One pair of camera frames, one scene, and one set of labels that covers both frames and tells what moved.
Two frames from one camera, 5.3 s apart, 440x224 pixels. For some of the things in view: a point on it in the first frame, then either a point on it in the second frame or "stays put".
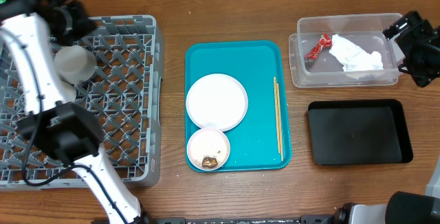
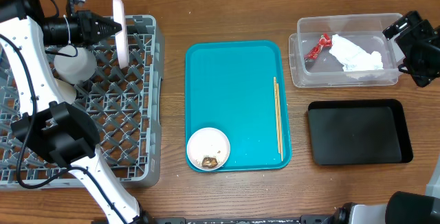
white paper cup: [69, 92] stays put
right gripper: [399, 26] stays put
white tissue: [352, 58] stays put
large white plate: [216, 101] to [120, 37]
